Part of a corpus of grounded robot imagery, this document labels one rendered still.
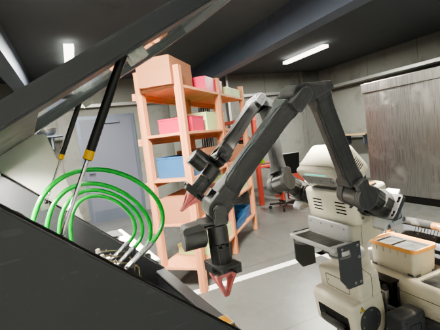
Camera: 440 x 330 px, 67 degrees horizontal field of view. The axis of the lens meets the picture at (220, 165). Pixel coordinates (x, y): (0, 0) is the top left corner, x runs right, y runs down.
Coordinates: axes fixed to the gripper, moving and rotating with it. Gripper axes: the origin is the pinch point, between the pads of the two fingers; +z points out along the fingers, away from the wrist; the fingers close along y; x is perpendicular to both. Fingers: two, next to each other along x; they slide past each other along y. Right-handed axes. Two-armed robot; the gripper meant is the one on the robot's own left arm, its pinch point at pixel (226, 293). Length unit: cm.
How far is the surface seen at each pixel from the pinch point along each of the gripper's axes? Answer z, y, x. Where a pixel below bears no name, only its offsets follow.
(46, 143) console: -49, -57, -35
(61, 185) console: -33, -57, -32
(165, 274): 8.1, -46.7, -2.3
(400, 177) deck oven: 68, -263, 487
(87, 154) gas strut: -43, 11, -31
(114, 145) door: -55, -629, 110
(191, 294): 8.4, -23.8, -1.3
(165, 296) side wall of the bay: -11.5, 12.8, -20.8
